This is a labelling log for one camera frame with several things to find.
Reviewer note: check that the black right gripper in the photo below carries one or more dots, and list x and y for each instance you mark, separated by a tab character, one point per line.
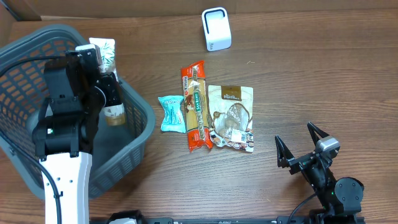
286	157

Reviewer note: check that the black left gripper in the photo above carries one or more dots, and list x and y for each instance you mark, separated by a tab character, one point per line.
114	86

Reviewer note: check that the white cream tube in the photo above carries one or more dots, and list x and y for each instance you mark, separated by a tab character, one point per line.
114	112

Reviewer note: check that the brown white nut pouch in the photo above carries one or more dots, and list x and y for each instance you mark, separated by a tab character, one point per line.
231	110

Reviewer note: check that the teal snack packet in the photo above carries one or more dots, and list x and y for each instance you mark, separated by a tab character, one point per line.
173	117

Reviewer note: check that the grey plastic basket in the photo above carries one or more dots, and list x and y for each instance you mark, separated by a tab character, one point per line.
117	149

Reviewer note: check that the orange spaghetti packet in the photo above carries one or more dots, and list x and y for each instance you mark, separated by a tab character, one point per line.
196	106

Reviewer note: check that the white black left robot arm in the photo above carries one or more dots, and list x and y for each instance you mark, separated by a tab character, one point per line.
66	129

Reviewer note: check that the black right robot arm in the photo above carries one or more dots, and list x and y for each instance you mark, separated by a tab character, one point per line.
340	198

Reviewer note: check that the white barcode scanner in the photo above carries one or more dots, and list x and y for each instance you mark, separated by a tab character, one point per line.
216	29

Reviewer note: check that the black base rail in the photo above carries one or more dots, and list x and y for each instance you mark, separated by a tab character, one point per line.
135	216

